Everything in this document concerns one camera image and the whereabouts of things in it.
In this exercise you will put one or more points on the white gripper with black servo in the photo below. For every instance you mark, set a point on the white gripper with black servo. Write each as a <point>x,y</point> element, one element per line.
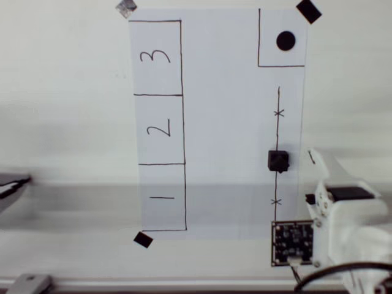
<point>351,193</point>

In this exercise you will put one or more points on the white paper sheet with drawn boxes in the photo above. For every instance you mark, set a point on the white paper sheet with drawn boxes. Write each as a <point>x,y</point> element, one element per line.
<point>226,137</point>

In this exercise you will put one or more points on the grey white blurry device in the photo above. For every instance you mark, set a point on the grey white blurry device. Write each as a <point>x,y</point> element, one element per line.
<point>12,191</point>

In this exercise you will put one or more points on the grey tape piece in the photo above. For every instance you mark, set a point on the grey tape piece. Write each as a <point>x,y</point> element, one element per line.
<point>126,8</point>

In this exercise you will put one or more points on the black cube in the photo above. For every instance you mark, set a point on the black cube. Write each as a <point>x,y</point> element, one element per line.
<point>278,160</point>

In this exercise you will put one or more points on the grey metal clamp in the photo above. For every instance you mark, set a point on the grey metal clamp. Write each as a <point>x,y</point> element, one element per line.
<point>30,283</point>

